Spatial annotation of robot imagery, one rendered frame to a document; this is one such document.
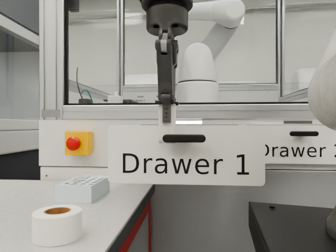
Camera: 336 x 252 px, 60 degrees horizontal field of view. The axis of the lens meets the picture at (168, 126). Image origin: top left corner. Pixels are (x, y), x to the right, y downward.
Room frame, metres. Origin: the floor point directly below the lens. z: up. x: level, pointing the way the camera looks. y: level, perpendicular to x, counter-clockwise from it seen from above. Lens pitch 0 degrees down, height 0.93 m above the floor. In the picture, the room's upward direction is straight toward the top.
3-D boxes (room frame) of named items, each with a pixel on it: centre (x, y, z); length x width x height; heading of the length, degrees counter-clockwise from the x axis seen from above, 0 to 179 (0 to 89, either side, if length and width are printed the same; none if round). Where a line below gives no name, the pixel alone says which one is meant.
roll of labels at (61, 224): (0.43, 0.17, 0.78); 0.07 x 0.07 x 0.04
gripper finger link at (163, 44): (0.49, 0.00, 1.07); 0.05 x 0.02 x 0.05; 175
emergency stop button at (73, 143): (0.84, 0.27, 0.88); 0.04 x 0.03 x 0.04; 85
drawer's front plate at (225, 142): (0.54, -0.03, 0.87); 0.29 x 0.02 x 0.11; 85
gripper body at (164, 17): (0.52, 0.00, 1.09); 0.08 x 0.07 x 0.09; 175
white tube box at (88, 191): (0.69, 0.20, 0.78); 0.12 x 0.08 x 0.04; 173
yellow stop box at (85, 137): (0.88, 0.27, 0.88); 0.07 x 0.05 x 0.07; 85
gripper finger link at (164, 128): (0.52, 0.00, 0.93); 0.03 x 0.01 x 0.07; 85
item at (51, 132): (1.34, -0.15, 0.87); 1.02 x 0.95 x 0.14; 85
